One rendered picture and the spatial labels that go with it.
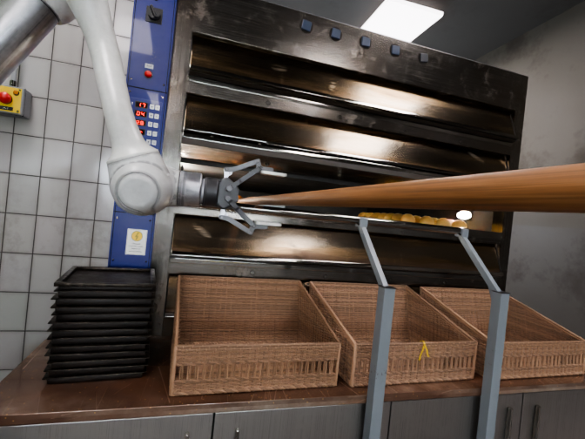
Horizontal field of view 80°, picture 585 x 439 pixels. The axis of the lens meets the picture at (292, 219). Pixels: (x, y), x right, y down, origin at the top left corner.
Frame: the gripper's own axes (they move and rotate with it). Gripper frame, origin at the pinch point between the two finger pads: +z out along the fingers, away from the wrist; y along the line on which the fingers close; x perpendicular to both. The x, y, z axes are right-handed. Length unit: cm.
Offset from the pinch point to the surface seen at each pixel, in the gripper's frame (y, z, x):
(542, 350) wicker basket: 49, 124, -17
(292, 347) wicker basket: 47, 13, -16
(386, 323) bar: 35, 41, -6
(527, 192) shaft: 1, -1, 75
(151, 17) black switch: -69, -46, -59
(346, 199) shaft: 0.9, -1.2, 46.5
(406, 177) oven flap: -20, 72, -51
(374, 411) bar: 64, 40, -6
